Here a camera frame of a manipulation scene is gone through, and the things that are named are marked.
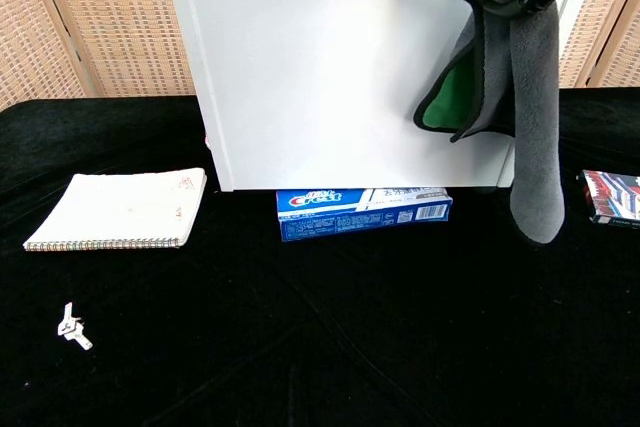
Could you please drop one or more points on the woven rattan folding screen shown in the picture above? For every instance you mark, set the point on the woven rattan folding screen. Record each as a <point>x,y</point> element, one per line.
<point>100,22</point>

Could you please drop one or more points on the blue toothpaste box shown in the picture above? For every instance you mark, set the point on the blue toothpaste box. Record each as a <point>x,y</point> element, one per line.
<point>350,219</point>

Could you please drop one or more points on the grey towel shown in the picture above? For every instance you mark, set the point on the grey towel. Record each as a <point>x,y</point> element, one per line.
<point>535,112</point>

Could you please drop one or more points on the small white clip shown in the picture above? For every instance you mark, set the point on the small white clip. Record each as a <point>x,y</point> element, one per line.
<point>72,328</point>

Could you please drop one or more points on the colourful printed card box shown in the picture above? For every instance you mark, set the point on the colourful printed card box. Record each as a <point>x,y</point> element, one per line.
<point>612,197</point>

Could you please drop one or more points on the black tablecloth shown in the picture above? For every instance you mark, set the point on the black tablecloth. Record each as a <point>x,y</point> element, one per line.
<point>300,337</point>

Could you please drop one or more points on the white spiral notebook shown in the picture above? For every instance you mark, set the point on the white spiral notebook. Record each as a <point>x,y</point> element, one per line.
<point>120,209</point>

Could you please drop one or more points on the white cabinet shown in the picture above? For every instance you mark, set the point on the white cabinet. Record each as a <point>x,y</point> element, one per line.
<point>325,72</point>

